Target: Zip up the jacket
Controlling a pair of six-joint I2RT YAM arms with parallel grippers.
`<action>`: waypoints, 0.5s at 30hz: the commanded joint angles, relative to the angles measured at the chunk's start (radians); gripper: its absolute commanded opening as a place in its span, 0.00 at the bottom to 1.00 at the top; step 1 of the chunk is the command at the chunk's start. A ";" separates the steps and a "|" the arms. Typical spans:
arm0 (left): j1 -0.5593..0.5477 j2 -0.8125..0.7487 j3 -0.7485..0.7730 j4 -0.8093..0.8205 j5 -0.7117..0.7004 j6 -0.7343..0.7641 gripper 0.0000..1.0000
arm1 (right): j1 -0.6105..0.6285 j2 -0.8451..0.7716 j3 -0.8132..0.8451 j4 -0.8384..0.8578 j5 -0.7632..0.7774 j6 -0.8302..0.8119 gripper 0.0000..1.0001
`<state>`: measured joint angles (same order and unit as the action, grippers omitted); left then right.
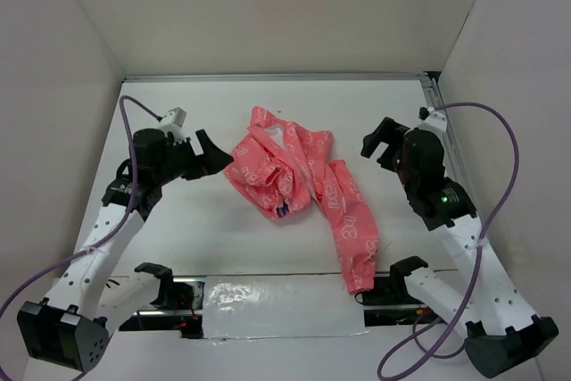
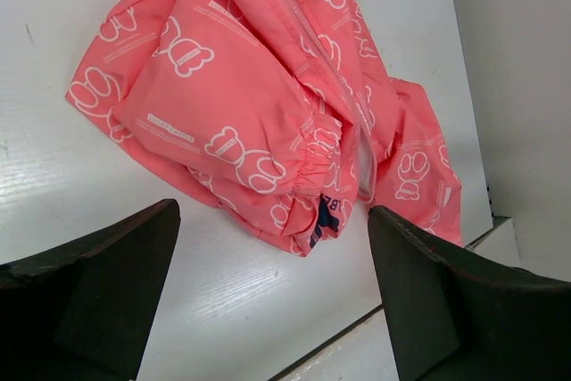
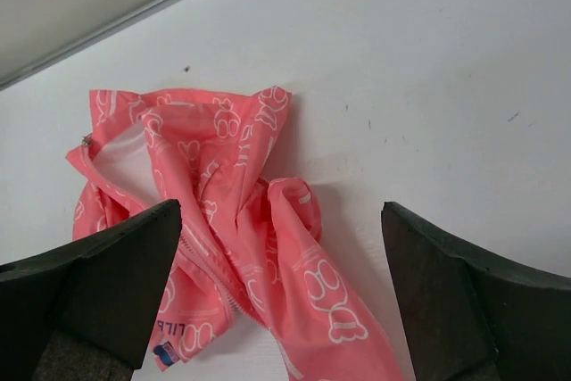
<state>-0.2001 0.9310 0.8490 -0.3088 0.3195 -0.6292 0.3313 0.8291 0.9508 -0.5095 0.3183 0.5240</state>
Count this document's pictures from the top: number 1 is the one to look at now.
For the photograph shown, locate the pink patterned jacket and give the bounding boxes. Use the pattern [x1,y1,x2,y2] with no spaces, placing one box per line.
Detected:
[224,106,379,294]

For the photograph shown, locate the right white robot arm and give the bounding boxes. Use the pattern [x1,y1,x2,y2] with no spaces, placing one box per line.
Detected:
[361,113,559,378]

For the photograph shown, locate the clear shiny tape patch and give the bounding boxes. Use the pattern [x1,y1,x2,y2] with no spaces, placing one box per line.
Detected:
[203,274,368,339]

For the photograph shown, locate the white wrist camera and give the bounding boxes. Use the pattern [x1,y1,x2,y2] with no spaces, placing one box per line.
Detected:
[160,107,186,128]
[418,107,448,136]

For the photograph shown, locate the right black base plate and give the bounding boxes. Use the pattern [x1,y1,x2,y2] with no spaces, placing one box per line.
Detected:
[353,275,436,327]

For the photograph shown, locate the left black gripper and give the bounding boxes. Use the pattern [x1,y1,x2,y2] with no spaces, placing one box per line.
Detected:
[154,128,234,186]

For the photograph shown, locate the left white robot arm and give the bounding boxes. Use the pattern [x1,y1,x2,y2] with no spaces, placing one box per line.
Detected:
[17,128,233,373]

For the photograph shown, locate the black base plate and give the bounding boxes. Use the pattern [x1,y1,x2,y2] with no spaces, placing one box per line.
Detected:
[353,275,436,327]
[120,277,206,339]

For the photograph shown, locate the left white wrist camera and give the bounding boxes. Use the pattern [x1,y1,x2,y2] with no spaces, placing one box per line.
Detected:
[160,107,186,128]

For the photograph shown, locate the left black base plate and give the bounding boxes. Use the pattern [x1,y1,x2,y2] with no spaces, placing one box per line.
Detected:
[120,277,206,339]

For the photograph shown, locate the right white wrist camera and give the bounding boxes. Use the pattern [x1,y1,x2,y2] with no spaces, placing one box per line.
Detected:
[418,107,448,136]

